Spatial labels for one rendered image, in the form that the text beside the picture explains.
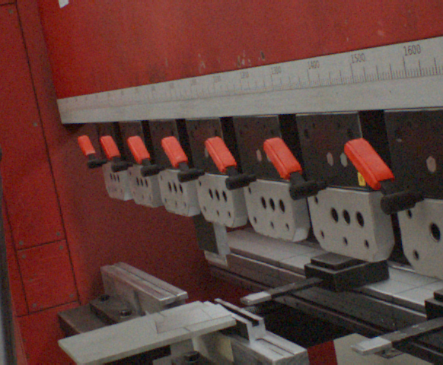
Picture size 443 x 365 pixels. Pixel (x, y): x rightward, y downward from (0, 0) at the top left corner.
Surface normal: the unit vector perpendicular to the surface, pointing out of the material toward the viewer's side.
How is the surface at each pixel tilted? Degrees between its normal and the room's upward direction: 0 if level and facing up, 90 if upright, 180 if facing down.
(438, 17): 90
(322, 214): 90
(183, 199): 90
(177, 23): 90
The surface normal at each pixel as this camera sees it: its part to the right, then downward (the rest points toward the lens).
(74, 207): 0.36, 0.05
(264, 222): -0.91, 0.22
